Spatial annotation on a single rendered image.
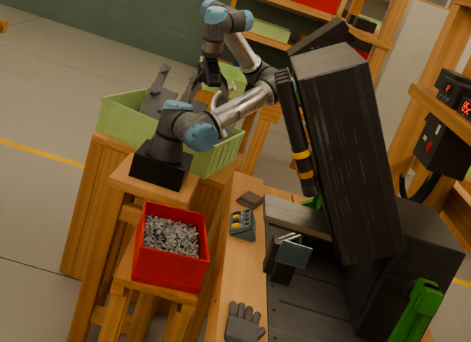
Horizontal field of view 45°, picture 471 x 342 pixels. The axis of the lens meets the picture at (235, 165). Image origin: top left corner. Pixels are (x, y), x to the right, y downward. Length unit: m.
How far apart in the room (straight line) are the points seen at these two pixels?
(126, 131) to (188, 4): 6.28
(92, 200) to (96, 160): 0.21
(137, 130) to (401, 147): 1.20
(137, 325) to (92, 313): 0.20
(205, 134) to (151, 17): 6.97
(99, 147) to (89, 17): 6.53
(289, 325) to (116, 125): 1.50
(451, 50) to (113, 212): 1.47
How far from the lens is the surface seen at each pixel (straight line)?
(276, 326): 1.58
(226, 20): 2.00
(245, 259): 1.82
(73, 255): 3.05
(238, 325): 1.48
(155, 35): 9.01
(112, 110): 2.76
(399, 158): 2.46
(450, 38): 2.40
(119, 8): 9.08
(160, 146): 2.22
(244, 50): 2.28
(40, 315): 2.83
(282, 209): 1.67
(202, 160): 2.58
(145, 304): 2.43
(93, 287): 2.45
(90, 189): 2.86
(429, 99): 1.95
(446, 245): 1.61
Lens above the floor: 1.75
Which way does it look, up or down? 19 degrees down
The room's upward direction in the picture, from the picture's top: 19 degrees clockwise
